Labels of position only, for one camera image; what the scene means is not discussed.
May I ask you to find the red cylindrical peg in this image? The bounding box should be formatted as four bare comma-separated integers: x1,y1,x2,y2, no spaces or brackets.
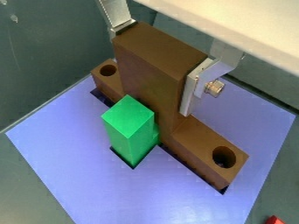
266,215,286,224

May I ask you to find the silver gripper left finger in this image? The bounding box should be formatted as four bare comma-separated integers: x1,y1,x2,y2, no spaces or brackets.
97,0,137,39

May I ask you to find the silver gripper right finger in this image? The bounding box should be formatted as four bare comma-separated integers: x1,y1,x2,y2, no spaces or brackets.
181,39,245,116

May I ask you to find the brown T-shaped block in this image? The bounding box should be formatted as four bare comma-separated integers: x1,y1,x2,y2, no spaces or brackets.
91,22,249,190

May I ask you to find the purple base board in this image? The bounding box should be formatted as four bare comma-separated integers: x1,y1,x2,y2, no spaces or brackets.
6,79,296,224

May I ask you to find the green U-shaped block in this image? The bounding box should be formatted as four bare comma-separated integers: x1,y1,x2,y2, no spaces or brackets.
102,94,159,168

